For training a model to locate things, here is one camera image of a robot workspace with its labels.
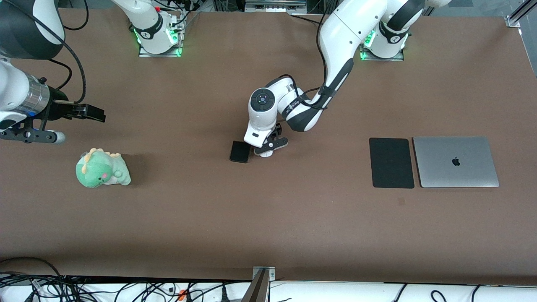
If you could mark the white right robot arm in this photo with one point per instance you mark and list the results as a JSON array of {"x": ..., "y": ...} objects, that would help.
[{"x": 25, "y": 29}]

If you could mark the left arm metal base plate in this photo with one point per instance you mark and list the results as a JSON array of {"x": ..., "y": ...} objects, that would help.
[{"x": 396, "y": 58}]

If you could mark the silver laptop with apple logo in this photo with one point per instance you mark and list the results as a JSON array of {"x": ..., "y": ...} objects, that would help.
[{"x": 455, "y": 167}]

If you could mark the metal rail behind table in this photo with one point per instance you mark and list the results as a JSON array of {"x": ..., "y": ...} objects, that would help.
[{"x": 272, "y": 5}]

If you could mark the black smartphone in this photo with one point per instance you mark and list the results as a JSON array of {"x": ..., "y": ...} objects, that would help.
[{"x": 240, "y": 152}]

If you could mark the black mouse pad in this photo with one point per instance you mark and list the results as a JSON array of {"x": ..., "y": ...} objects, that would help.
[{"x": 390, "y": 163}]

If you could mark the green dinosaur plush toy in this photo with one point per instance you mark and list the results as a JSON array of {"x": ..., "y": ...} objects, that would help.
[{"x": 98, "y": 170}]

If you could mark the white computer mouse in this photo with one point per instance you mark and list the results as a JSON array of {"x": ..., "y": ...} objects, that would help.
[{"x": 265, "y": 154}]

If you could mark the aluminium frame corner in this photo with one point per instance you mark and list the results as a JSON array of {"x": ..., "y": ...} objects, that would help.
[{"x": 518, "y": 14}]

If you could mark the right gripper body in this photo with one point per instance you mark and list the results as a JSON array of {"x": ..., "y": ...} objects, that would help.
[{"x": 58, "y": 108}]

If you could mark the aluminium profile post with bracket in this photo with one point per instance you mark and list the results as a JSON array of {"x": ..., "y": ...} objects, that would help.
[{"x": 258, "y": 289}]

